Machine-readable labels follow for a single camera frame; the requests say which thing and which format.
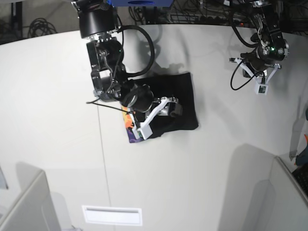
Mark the black keyboard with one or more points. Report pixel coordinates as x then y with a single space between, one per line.
301 176

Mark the white table label plate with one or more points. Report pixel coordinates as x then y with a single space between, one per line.
112 215

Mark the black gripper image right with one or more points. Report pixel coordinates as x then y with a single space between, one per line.
254 63

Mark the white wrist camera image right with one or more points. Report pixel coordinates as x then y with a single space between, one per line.
261 78

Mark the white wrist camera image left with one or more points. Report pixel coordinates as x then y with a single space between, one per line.
161 107

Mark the grey partition panel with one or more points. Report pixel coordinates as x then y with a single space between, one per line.
278 202
33 209

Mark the blue box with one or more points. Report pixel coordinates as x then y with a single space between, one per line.
146 3

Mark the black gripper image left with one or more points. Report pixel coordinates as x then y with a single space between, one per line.
140 99

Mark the black T-shirt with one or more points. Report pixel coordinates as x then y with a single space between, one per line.
179 86

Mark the grey partition panel right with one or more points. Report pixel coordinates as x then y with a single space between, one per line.
278 202

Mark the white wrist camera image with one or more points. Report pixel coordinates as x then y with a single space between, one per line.
161 107
261 78

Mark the black power strip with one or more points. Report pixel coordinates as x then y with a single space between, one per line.
221 21

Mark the orange and teal tool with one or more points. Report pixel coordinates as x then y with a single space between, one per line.
302 158

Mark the grey partition panel left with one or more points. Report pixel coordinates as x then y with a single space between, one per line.
33 209

